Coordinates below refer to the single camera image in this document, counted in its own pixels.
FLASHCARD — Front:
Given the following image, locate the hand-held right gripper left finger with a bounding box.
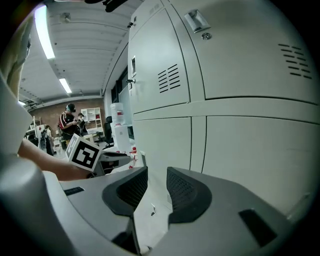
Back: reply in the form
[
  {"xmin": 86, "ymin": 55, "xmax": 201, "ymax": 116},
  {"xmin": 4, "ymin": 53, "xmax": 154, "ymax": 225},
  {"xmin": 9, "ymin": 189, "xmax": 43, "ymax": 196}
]
[{"xmin": 58, "ymin": 166, "xmax": 149, "ymax": 255}]

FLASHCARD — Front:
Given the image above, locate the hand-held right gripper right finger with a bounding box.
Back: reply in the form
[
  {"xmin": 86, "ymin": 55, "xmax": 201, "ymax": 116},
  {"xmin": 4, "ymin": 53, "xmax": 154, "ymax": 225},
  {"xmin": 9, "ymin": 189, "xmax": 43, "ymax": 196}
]
[{"xmin": 154, "ymin": 166, "xmax": 298, "ymax": 256}]

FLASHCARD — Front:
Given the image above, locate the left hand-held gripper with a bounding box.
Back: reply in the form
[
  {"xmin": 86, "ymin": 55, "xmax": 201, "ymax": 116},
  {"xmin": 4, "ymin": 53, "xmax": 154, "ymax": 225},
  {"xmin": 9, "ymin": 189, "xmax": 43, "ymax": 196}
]
[{"xmin": 65, "ymin": 133, "xmax": 132, "ymax": 179}]

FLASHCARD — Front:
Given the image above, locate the beige metal locker cabinet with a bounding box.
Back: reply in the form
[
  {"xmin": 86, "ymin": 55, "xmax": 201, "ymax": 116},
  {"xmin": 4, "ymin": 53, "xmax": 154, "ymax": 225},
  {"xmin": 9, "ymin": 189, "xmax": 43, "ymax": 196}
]
[{"xmin": 127, "ymin": 0, "xmax": 320, "ymax": 251}]

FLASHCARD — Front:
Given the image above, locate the person's left forearm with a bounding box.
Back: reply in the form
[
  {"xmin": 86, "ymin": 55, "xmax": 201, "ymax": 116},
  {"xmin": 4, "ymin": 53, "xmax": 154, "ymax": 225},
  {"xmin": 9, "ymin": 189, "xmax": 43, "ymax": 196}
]
[{"xmin": 17, "ymin": 138, "xmax": 93, "ymax": 182}]

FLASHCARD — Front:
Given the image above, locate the clear red-capped water bottle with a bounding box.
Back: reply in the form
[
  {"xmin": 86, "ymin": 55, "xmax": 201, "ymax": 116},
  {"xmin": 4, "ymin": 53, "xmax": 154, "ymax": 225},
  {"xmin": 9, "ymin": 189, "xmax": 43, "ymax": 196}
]
[{"xmin": 128, "ymin": 146, "xmax": 140, "ymax": 169}]

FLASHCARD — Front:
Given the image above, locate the white water dispenser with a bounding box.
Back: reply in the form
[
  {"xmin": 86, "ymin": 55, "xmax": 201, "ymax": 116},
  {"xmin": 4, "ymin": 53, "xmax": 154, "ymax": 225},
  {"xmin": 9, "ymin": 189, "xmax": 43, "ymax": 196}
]
[{"xmin": 113, "ymin": 124, "xmax": 131, "ymax": 151}]

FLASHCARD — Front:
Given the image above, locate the black office chair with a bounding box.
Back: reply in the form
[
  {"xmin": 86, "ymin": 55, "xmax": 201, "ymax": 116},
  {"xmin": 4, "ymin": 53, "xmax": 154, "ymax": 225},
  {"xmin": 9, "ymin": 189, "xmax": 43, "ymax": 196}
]
[{"xmin": 103, "ymin": 115, "xmax": 115, "ymax": 150}]

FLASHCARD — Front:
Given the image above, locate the clear dispenser water jug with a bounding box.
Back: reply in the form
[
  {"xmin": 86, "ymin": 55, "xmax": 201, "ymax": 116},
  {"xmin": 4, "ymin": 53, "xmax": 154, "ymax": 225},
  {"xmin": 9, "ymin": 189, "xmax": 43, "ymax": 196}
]
[{"xmin": 109, "ymin": 102, "xmax": 125, "ymax": 126}]

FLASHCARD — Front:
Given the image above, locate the white cube shelf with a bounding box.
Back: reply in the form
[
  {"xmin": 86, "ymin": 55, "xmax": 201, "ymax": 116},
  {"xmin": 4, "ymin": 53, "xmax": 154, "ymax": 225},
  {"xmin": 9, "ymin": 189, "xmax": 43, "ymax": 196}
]
[{"xmin": 81, "ymin": 107, "xmax": 105, "ymax": 131}]

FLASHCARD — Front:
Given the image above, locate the frosted glass board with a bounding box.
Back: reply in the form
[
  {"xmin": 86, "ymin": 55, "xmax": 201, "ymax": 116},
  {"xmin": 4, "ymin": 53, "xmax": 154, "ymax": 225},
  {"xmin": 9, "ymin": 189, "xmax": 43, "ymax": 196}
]
[{"xmin": 118, "ymin": 89, "xmax": 133, "ymax": 126}]

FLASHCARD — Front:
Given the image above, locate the ceiling strip light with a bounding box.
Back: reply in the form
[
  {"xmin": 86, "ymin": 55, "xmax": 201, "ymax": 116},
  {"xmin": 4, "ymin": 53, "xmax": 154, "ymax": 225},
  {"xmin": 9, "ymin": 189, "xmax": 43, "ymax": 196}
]
[
  {"xmin": 34, "ymin": 4, "xmax": 56, "ymax": 60},
  {"xmin": 59, "ymin": 78, "xmax": 73, "ymax": 94}
]

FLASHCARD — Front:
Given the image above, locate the person's pale yellow shirt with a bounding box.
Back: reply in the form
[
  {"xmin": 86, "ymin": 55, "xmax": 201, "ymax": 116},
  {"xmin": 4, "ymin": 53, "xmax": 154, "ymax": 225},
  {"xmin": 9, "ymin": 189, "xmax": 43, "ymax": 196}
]
[{"xmin": 0, "ymin": 9, "xmax": 48, "ymax": 176}]

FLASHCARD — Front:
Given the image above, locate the black head camera mount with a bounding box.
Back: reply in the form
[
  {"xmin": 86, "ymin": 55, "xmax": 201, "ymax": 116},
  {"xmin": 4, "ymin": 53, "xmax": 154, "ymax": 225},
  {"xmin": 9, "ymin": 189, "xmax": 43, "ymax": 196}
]
[{"xmin": 84, "ymin": 0, "xmax": 131, "ymax": 13}]

